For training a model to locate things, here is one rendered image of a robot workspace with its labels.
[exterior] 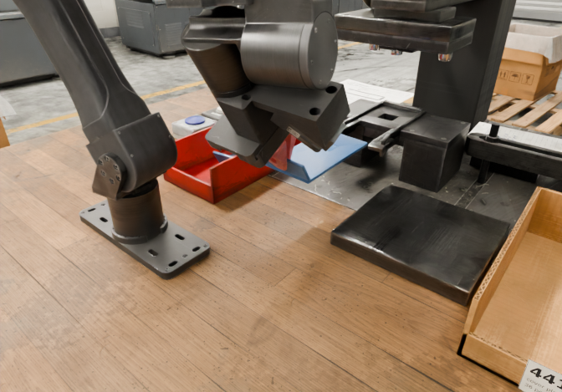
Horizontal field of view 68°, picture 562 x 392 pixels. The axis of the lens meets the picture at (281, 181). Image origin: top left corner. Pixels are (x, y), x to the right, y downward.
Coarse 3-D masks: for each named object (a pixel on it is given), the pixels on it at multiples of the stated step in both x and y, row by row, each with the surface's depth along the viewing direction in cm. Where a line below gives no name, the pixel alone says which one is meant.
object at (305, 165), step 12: (300, 144) 58; (336, 144) 58; (348, 144) 58; (360, 144) 58; (300, 156) 55; (312, 156) 55; (324, 156) 55; (336, 156) 55; (348, 156) 55; (276, 168) 52; (288, 168) 50; (300, 168) 48; (312, 168) 52; (324, 168) 52; (300, 180) 50; (312, 180) 50
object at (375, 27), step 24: (384, 0) 57; (408, 0) 55; (432, 0) 55; (456, 0) 62; (336, 24) 64; (360, 24) 62; (384, 24) 60; (408, 24) 57; (432, 24) 56; (456, 24) 55; (384, 48) 65; (408, 48) 59; (432, 48) 57; (456, 48) 58
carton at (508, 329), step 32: (544, 192) 52; (544, 224) 53; (512, 256) 49; (544, 256) 50; (480, 288) 36; (512, 288) 46; (544, 288) 46; (480, 320) 42; (512, 320) 42; (544, 320) 42; (480, 352) 37; (512, 352) 35; (544, 352) 38; (544, 384) 34
